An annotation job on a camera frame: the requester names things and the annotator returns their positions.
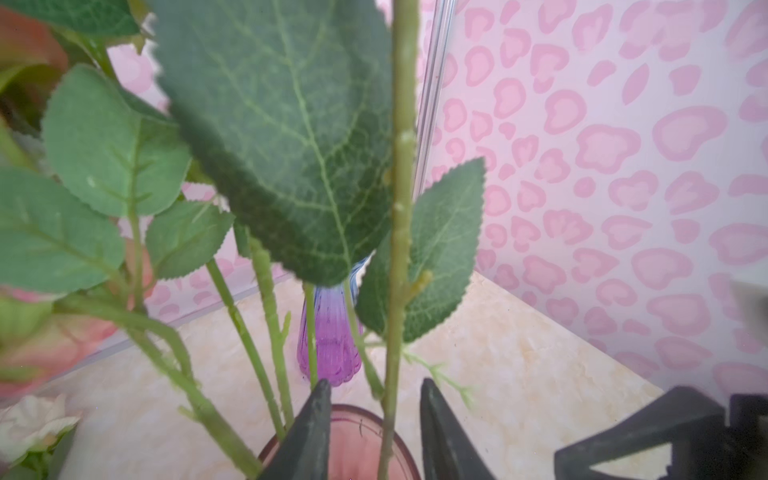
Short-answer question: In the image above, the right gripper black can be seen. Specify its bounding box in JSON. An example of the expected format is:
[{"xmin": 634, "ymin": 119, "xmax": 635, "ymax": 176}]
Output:
[{"xmin": 554, "ymin": 387, "xmax": 767, "ymax": 480}]

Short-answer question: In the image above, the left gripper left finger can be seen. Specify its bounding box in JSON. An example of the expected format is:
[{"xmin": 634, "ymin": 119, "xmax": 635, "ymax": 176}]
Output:
[{"xmin": 257, "ymin": 380, "xmax": 332, "ymax": 480}]

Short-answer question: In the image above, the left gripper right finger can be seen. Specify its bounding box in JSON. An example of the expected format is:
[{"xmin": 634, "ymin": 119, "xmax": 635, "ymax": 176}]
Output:
[{"xmin": 419, "ymin": 378, "xmax": 494, "ymax": 480}]

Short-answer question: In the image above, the red grey glass vase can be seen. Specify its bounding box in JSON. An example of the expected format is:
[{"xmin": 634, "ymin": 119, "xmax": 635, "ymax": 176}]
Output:
[{"xmin": 257, "ymin": 403, "xmax": 422, "ymax": 480}]

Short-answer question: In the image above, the green flower stem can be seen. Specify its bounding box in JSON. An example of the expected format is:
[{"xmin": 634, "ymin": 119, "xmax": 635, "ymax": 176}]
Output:
[{"xmin": 377, "ymin": 1, "xmax": 455, "ymax": 479}]

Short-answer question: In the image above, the pink spray rose stem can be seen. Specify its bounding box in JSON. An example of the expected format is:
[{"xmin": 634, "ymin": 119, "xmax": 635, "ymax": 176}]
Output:
[{"xmin": 0, "ymin": 0, "xmax": 265, "ymax": 480}]

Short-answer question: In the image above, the purple glass vase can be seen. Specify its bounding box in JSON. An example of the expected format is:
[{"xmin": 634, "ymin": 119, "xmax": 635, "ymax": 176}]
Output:
[{"xmin": 297, "ymin": 258, "xmax": 368, "ymax": 387}]

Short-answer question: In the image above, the cream white rose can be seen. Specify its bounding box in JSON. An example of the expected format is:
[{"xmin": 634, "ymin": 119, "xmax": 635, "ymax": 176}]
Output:
[{"xmin": 1, "ymin": 395, "xmax": 82, "ymax": 464}]

